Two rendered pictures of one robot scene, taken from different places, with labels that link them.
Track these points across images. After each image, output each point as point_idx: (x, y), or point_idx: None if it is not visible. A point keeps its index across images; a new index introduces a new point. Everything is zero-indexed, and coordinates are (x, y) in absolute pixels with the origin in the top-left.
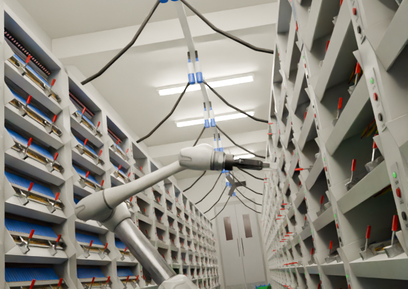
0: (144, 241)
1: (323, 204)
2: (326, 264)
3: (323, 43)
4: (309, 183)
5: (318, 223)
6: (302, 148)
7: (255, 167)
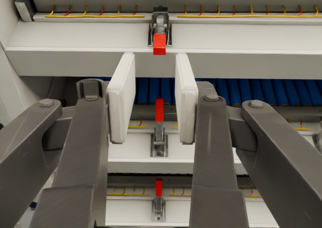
0: None
1: (46, 98)
2: (166, 225)
3: None
4: (97, 67)
5: (143, 167)
6: None
7: (106, 162)
